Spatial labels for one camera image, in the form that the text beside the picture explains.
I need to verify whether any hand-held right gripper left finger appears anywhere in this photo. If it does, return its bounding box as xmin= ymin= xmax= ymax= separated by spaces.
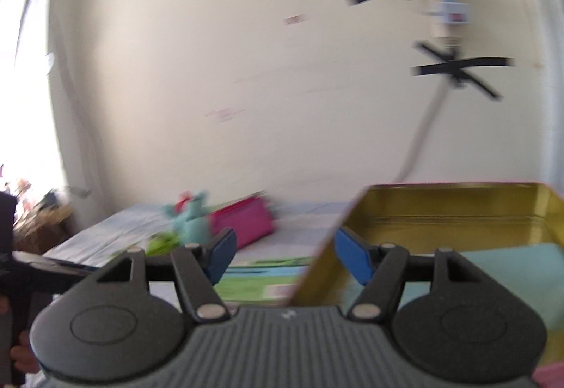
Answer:
xmin=94 ymin=227 xmax=239 ymax=322

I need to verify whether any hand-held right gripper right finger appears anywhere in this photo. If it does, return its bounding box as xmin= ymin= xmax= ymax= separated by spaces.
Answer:
xmin=334 ymin=227 xmax=488 ymax=322

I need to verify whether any teal grey soft toy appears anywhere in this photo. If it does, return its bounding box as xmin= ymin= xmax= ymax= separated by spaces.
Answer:
xmin=162 ymin=189 xmax=213 ymax=246

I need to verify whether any pink leather wallet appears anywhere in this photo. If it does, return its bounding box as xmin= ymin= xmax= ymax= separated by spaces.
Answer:
xmin=209 ymin=193 xmax=277 ymax=250

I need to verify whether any long green toothpaste box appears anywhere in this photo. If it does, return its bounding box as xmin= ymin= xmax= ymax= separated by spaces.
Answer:
xmin=215 ymin=258 xmax=314 ymax=308

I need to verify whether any pink biscuit tin box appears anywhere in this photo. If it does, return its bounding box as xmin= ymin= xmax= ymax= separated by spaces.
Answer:
xmin=288 ymin=182 xmax=564 ymax=388

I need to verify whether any person's left hand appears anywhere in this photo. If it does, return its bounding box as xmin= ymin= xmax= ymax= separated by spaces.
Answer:
xmin=10 ymin=332 xmax=40 ymax=375

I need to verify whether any blue striped bedsheet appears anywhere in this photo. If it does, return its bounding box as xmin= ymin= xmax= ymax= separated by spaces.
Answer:
xmin=42 ymin=199 xmax=353 ymax=388

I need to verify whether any pale teal flat item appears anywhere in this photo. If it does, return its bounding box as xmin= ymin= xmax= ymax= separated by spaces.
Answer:
xmin=458 ymin=242 xmax=564 ymax=332

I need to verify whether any white wall cable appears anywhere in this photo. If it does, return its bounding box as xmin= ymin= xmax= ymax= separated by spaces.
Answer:
xmin=396 ymin=79 xmax=455 ymax=184

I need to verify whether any white wall socket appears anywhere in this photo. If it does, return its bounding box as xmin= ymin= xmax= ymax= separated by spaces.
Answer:
xmin=421 ymin=0 xmax=472 ymax=47

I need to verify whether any white window frame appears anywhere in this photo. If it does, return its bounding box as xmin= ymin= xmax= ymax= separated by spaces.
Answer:
xmin=515 ymin=0 xmax=564 ymax=195

